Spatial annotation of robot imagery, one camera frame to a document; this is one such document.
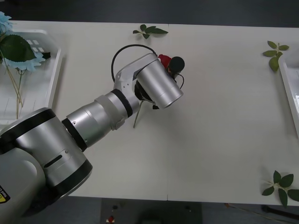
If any pale blue flower green stem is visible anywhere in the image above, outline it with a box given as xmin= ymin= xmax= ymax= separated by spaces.
xmin=2 ymin=52 xmax=45 ymax=120

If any white slotted plastic box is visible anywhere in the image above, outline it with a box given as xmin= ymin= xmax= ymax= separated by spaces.
xmin=279 ymin=56 xmax=299 ymax=141
xmin=0 ymin=29 xmax=63 ymax=132

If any dark robot base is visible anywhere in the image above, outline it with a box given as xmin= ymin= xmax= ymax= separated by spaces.
xmin=100 ymin=200 xmax=204 ymax=224

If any red rose with green stem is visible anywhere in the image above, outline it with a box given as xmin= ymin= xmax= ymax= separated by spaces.
xmin=133 ymin=54 xmax=173 ymax=128

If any pale blue flower large leaf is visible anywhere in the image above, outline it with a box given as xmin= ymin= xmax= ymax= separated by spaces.
xmin=0 ymin=11 xmax=37 ymax=107

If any black tripod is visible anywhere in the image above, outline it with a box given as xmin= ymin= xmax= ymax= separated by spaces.
xmin=261 ymin=204 xmax=299 ymax=217

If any loose green leaf twig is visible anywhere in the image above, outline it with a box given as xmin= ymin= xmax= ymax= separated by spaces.
xmin=261 ymin=170 xmax=299 ymax=209
xmin=132 ymin=24 xmax=169 ymax=40
xmin=263 ymin=40 xmax=290 ymax=72

